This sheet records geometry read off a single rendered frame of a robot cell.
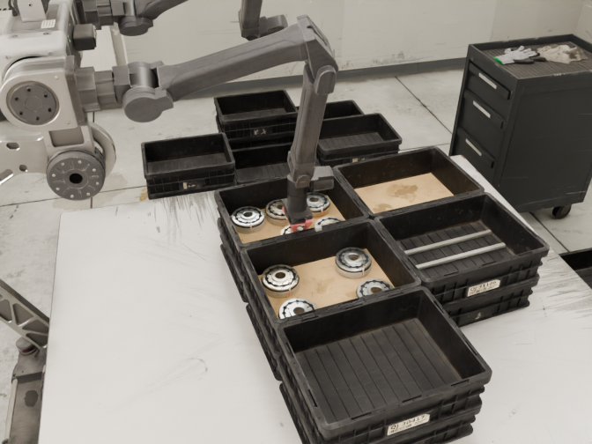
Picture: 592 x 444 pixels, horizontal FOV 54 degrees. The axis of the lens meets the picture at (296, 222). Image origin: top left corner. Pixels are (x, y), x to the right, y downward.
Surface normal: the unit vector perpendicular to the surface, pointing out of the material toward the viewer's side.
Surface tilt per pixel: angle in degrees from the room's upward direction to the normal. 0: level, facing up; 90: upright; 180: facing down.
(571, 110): 90
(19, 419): 0
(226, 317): 0
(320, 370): 0
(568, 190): 90
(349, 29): 90
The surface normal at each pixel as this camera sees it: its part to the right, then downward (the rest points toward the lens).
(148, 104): 0.24, 0.84
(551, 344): 0.00, -0.79
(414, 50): 0.25, 0.58
